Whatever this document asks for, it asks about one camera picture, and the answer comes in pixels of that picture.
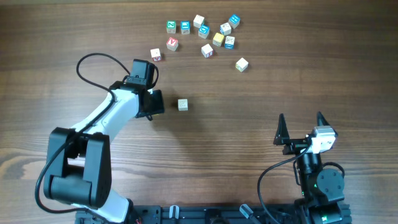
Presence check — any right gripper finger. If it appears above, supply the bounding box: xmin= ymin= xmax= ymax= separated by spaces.
xmin=317 ymin=111 xmax=338 ymax=136
xmin=273 ymin=113 xmax=290 ymax=146

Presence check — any red A side block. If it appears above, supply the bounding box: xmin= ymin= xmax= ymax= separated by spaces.
xmin=150 ymin=49 xmax=162 ymax=62

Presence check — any plain Z wooden block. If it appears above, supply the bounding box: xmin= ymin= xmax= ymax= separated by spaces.
xmin=178 ymin=99 xmax=188 ymax=111

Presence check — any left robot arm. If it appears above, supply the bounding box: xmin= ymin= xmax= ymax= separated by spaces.
xmin=35 ymin=59 xmax=164 ymax=223

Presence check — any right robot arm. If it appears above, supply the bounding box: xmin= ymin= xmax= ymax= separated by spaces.
xmin=274 ymin=112 xmax=345 ymax=223

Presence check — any red V letter block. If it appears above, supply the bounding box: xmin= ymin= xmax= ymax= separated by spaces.
xmin=166 ymin=37 xmax=178 ymax=51

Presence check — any green N letter block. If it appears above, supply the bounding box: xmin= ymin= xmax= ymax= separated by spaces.
xmin=166 ymin=20 xmax=177 ymax=34

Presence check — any red I side block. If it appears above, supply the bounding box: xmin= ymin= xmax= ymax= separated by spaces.
xmin=201 ymin=44 xmax=214 ymax=58

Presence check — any blue D letter block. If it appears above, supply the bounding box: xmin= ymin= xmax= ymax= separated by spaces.
xmin=198 ymin=25 xmax=210 ymax=39

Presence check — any plain top wooden block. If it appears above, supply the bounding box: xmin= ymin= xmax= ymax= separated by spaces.
xmin=193 ymin=14 xmax=205 ymax=28

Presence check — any yellow turtle picture block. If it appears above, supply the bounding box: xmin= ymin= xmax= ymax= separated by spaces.
xmin=235 ymin=57 xmax=249 ymax=72

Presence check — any yellow top block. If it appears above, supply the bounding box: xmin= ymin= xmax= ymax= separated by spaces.
xmin=213 ymin=32 xmax=224 ymax=47

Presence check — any blue H letter block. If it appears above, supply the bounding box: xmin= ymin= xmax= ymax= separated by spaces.
xmin=224 ymin=36 xmax=235 ymax=49

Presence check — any blue edged picture block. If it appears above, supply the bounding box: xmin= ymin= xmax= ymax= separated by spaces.
xmin=220 ymin=22 xmax=232 ymax=35

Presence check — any blue top far block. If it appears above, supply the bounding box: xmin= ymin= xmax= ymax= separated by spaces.
xmin=228 ymin=14 xmax=241 ymax=29

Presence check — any right black cable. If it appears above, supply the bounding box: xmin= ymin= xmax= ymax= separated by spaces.
xmin=257 ymin=143 xmax=313 ymax=224

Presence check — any black cable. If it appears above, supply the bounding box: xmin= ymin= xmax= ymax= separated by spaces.
xmin=257 ymin=143 xmax=313 ymax=224
xmin=34 ymin=52 xmax=131 ymax=224

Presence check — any left black cable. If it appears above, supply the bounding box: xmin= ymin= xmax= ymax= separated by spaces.
xmin=34 ymin=52 xmax=131 ymax=224

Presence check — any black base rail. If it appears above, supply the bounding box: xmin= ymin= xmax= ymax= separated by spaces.
xmin=74 ymin=203 xmax=352 ymax=224

